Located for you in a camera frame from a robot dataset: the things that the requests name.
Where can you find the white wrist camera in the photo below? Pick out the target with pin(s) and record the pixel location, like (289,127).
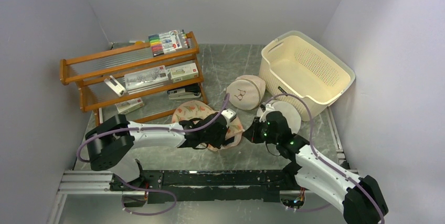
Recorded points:
(264,111)
(229,115)

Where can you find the orange wooden shelf rack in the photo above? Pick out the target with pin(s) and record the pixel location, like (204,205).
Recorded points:
(88,73)

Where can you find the white red pen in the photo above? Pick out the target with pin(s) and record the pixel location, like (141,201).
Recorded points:
(100,116)

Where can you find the colour marker pen pack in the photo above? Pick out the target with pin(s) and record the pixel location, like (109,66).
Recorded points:
(169,42)

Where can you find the white mesh bag grey zipper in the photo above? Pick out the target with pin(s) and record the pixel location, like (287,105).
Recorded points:
(290,113)

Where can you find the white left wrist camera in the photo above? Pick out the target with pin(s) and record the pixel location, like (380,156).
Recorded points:
(229,115)

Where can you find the grey printed flat box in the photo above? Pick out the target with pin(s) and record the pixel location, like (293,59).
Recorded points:
(147,78)

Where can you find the green white staples box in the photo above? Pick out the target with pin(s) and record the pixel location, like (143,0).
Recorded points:
(183,72)

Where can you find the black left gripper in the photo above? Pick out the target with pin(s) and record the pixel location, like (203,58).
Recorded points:
(221,139)

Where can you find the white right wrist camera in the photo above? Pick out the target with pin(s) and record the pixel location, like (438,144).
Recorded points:
(264,111)

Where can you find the white clip tool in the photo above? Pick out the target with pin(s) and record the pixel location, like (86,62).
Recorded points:
(115,86)

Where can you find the white mesh bag beige zipper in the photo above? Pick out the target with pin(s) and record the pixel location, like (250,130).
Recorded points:
(246,92)

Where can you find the aluminium frame rail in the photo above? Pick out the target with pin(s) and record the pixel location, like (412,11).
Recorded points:
(87,182)

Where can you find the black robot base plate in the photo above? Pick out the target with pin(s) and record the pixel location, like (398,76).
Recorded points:
(188,185)

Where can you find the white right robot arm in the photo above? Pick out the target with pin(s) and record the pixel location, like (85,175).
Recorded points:
(333,180)

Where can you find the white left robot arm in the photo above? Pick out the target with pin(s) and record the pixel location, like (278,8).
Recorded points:
(109,143)

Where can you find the cream plastic laundry basket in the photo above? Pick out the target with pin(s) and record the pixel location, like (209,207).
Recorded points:
(300,71)

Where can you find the small green staples box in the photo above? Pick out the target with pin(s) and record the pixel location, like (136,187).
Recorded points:
(128,106)

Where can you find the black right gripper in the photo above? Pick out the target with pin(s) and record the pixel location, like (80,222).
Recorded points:
(252,133)

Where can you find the black white stapler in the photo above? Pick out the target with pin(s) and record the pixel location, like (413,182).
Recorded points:
(184,93)

